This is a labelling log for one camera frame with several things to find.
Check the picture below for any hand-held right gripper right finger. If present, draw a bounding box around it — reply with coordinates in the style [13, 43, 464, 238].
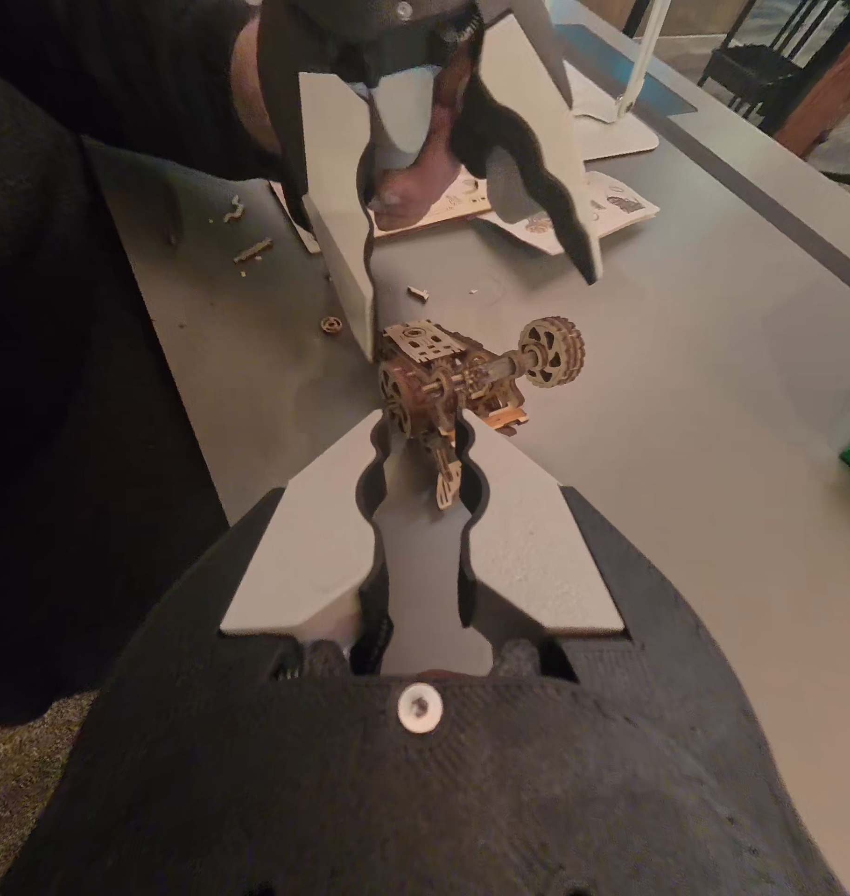
[456, 409, 625, 673]

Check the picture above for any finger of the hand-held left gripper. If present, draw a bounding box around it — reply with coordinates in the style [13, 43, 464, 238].
[455, 14, 605, 285]
[299, 70, 385, 362]

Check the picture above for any black metal-frame chair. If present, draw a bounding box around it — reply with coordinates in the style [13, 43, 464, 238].
[698, 0, 850, 135]

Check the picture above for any white board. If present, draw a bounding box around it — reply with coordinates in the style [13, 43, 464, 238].
[570, 59, 661, 161]

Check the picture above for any wooden buggy model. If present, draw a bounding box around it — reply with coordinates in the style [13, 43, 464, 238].
[377, 316, 585, 511]

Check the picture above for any person's left hand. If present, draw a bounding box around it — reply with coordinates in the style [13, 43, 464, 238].
[230, 28, 493, 233]

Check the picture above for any person's left forearm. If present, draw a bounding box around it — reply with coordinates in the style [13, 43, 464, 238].
[0, 0, 286, 179]

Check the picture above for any wooden sheet with wheels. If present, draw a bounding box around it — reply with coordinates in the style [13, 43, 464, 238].
[269, 178, 493, 254]

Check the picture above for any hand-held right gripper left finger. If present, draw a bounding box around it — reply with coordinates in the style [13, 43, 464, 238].
[219, 409, 395, 674]

